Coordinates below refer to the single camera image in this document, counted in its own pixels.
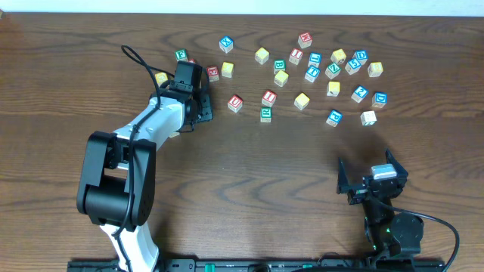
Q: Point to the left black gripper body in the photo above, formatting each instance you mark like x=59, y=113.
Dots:
x=206, y=106

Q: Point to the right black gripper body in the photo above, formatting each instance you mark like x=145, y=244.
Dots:
x=366, y=189

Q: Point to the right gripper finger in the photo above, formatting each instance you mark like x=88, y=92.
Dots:
x=400, y=171
x=342, y=181

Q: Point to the red i block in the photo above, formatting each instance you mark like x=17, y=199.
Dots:
x=269, y=98
x=296, y=56

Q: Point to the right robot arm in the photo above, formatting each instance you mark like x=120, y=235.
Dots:
x=395, y=236

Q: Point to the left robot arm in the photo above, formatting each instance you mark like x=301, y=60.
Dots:
x=117, y=182

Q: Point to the red E block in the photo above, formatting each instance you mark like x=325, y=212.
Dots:
x=213, y=73

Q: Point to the yellow block far left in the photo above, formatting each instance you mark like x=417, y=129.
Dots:
x=161, y=78

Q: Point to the green F block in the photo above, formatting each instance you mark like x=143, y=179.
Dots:
x=181, y=55

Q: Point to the yellow block beside E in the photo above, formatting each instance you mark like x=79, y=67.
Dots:
x=227, y=69

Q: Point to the red U block centre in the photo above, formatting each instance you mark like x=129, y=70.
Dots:
x=235, y=103

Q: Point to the blue X block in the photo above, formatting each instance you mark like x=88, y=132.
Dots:
x=226, y=44

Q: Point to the plain wood 7 block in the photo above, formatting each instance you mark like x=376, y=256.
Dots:
x=368, y=118

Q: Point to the blue P block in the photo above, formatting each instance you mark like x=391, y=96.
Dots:
x=334, y=118

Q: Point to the blue D block lower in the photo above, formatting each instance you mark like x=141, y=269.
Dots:
x=379, y=100

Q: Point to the blue d block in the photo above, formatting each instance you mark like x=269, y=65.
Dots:
x=379, y=100
x=361, y=56

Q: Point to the yellow block top centre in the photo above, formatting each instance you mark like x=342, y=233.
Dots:
x=262, y=55

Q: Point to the green R block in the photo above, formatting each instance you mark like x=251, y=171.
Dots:
x=265, y=114

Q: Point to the blue 2 block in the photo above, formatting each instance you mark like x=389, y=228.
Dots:
x=359, y=94

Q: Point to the yellow block below B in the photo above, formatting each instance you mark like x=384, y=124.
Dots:
x=281, y=78

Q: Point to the green B block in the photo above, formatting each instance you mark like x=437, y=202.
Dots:
x=279, y=65

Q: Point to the yellow block centre right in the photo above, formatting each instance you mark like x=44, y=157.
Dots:
x=301, y=101

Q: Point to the yellow hammer block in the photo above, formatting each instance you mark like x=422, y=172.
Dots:
x=333, y=88

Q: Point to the yellow B block right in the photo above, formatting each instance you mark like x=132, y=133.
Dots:
x=375, y=69

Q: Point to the blue 5 block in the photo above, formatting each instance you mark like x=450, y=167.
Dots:
x=352, y=66

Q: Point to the green Z block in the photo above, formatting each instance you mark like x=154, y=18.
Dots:
x=332, y=70

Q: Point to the blue T block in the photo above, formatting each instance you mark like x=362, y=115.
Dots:
x=312, y=74

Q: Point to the blue D block upper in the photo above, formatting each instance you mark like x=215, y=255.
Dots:
x=361, y=56

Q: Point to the red W block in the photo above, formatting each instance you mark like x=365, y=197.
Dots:
x=305, y=40

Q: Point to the blue L block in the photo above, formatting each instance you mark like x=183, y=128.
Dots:
x=314, y=59

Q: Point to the yellow O block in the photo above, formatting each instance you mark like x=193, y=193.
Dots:
x=338, y=56

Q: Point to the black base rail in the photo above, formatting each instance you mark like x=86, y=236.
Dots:
x=331, y=263

